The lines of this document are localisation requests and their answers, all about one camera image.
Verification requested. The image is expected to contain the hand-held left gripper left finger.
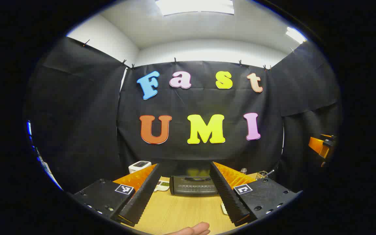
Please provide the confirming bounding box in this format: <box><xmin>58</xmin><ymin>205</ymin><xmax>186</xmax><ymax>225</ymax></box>
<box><xmin>72</xmin><ymin>163</ymin><xmax>162</xmax><ymax>227</ymax></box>

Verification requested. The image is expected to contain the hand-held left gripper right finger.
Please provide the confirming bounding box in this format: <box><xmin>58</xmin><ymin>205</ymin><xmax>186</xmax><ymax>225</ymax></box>
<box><xmin>210</xmin><ymin>161</ymin><xmax>303</xmax><ymax>227</ymax></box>

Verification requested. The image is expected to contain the black electric oven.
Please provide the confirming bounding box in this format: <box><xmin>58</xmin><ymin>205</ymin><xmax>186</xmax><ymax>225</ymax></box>
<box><xmin>169</xmin><ymin>175</ymin><xmax>220</xmax><ymax>196</ymax></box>

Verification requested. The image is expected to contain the white seasoning dish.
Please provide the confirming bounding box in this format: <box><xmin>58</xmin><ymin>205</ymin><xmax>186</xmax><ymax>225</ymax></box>
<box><xmin>154</xmin><ymin>180</ymin><xmax>170</xmax><ymax>192</ymax></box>

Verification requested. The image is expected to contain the white toaster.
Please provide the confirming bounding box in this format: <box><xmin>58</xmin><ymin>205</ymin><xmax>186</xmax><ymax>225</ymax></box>
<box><xmin>129</xmin><ymin>161</ymin><xmax>152</xmax><ymax>174</ymax></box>

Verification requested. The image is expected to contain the ceiling light panel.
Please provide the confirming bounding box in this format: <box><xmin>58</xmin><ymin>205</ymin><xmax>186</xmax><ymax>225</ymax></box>
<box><xmin>286</xmin><ymin>27</ymin><xmax>307</xmax><ymax>44</ymax></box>

